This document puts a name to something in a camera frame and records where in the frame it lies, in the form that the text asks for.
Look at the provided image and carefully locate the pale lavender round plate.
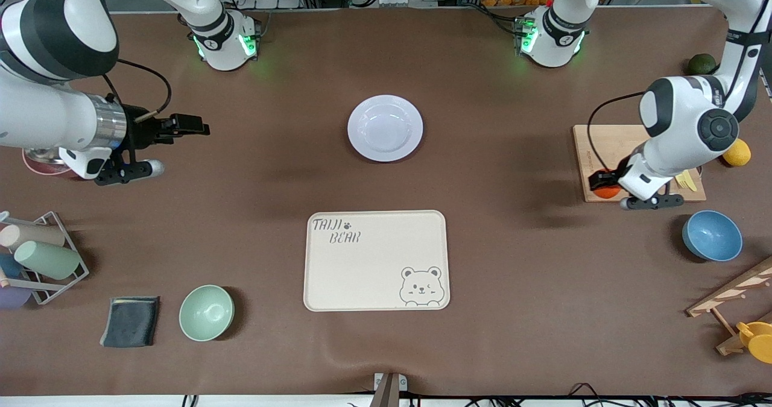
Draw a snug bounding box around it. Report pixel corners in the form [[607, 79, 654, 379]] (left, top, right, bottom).
[[347, 95, 424, 163]]

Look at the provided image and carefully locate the wooden cutting board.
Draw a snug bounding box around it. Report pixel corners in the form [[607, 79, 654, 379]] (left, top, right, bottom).
[[572, 124, 707, 203]]

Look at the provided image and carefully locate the pink bowl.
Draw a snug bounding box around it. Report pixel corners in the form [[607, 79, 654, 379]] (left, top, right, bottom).
[[22, 148, 82, 179]]

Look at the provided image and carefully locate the blue bowl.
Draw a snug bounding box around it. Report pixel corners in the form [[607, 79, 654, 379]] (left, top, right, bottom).
[[682, 210, 744, 262]]

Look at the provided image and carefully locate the yellow lemon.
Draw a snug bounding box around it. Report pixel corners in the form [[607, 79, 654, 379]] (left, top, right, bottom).
[[723, 139, 752, 167]]

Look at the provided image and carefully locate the dark green lime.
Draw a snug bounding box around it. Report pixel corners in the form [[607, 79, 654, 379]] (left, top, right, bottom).
[[688, 54, 718, 77]]

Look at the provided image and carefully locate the beige cup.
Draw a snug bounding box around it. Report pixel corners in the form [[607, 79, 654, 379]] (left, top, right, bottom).
[[0, 223, 66, 251]]

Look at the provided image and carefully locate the mint green cup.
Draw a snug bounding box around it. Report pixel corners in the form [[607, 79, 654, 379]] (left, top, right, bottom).
[[14, 241, 81, 280]]

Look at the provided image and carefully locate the wooden peg dish rack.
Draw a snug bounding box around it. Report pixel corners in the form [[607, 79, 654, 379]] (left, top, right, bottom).
[[686, 256, 772, 356]]

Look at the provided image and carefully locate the mint green bowl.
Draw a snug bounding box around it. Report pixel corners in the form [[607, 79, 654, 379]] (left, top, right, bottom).
[[179, 285, 235, 342]]

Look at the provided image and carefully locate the dark grey folded cloth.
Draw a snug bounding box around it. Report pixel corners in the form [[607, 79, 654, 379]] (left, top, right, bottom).
[[100, 296, 161, 348]]

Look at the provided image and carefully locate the blue cup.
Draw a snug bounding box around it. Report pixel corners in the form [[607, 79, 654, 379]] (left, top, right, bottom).
[[0, 253, 25, 279]]

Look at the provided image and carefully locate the purple cup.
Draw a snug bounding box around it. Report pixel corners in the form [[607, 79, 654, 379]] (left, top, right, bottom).
[[0, 283, 32, 309]]

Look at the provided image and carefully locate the yellow plastic cup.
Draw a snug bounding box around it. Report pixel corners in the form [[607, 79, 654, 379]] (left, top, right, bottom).
[[736, 321, 772, 364]]

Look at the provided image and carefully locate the cream tray with bear print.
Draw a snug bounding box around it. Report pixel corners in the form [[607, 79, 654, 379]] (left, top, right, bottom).
[[303, 210, 451, 312]]

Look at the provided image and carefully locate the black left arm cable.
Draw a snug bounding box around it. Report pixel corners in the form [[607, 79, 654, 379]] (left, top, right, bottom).
[[587, 91, 646, 176]]

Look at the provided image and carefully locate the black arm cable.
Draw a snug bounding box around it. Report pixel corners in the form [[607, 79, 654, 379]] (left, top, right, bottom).
[[101, 58, 173, 124], [587, 91, 646, 176]]

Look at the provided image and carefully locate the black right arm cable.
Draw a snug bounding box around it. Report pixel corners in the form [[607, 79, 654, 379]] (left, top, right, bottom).
[[101, 58, 173, 124]]

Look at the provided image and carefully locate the grey wire cup rack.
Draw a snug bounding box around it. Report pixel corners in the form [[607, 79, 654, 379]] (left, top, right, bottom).
[[0, 211, 90, 306]]

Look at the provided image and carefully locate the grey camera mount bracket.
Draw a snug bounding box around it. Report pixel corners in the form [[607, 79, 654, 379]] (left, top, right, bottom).
[[369, 372, 408, 407]]

